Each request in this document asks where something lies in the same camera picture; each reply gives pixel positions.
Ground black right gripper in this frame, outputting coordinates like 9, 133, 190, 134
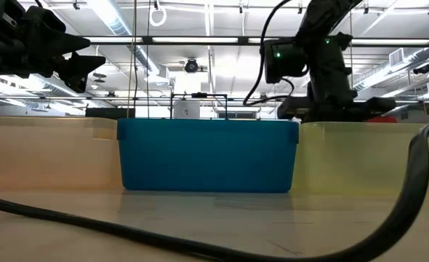
276, 31, 398, 124

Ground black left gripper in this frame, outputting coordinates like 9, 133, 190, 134
0, 0, 107, 94

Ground white ceiling vent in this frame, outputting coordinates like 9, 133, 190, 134
388, 48, 406, 68

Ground red storage bins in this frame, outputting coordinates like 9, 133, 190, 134
366, 116, 398, 124

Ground black rectangular box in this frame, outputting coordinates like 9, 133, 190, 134
85, 107, 136, 119

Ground yellow translucent plastic bin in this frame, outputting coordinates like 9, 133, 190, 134
290, 121, 429, 197

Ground black beam with light strips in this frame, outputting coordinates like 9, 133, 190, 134
79, 34, 429, 47

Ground orange translucent plastic bin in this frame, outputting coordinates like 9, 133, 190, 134
0, 115, 124, 192

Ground blue plastic bin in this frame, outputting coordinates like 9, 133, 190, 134
116, 117, 300, 194

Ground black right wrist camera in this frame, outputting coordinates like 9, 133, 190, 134
263, 37, 310, 85

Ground white hanging cable loop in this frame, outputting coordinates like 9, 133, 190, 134
148, 0, 168, 28

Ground black overhead camera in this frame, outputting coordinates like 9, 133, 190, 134
184, 57, 200, 74

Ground black rectangular stand frame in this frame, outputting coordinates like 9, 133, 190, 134
169, 92, 229, 120

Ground black lamp cable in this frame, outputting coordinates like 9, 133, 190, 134
0, 119, 429, 262

